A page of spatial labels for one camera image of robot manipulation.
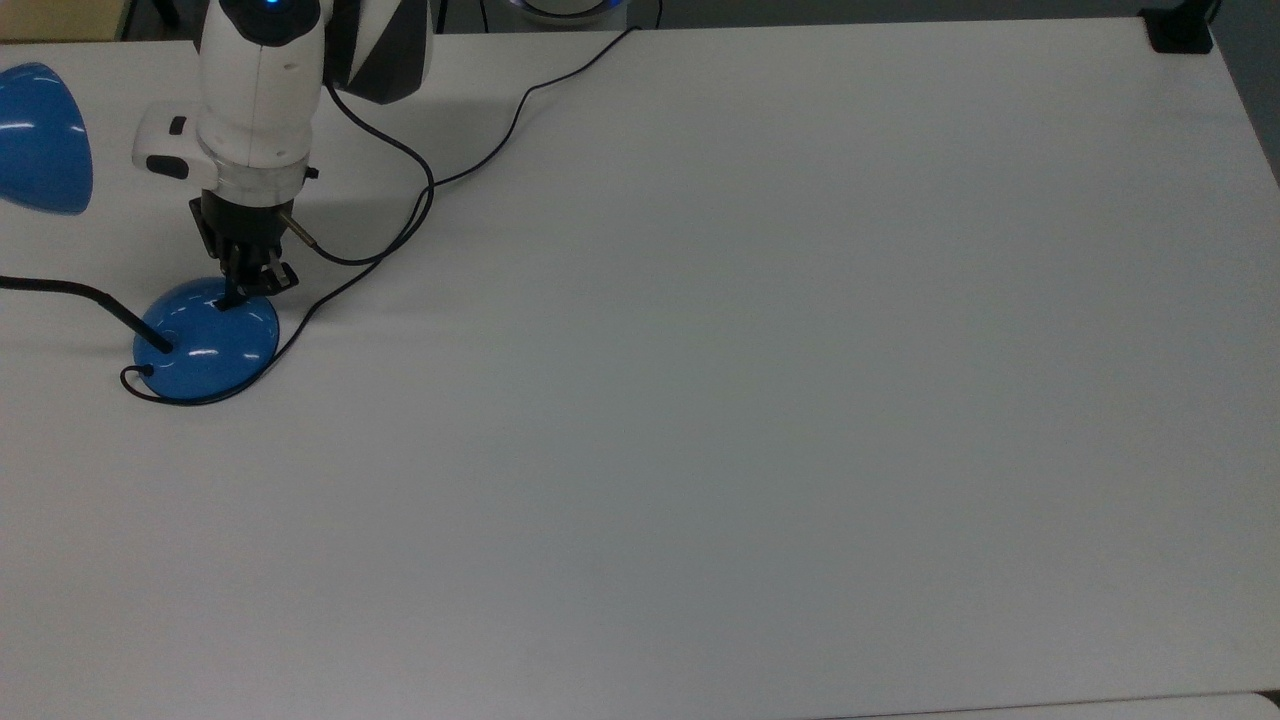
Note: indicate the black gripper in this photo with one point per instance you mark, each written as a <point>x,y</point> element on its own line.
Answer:
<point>243,225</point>

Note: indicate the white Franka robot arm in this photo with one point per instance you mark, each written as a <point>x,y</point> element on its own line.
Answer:
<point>265,85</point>

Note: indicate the blue desk lamp black gooseneck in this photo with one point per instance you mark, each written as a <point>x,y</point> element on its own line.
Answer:
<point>205,345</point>

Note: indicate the brown cardboard box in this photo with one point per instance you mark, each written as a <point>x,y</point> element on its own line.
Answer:
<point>60,18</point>

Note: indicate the black table clamp block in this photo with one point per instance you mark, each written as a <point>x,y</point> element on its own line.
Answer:
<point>1180,28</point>

